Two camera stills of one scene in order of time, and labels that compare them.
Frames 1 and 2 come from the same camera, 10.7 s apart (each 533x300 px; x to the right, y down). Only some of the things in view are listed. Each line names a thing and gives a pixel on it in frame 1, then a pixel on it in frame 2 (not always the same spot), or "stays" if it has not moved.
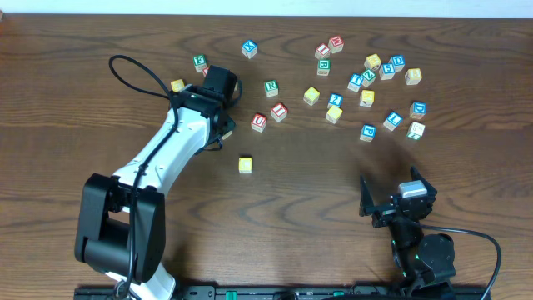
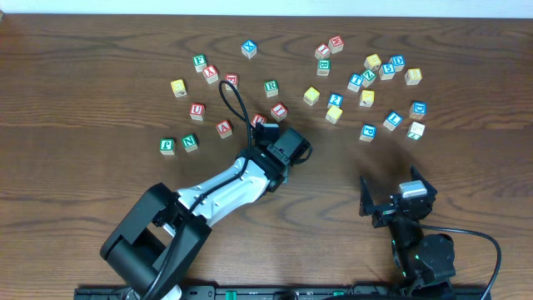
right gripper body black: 387,207 stays
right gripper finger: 366,201 stays
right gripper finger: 417,176 stays
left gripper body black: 227,126 -> 269,131
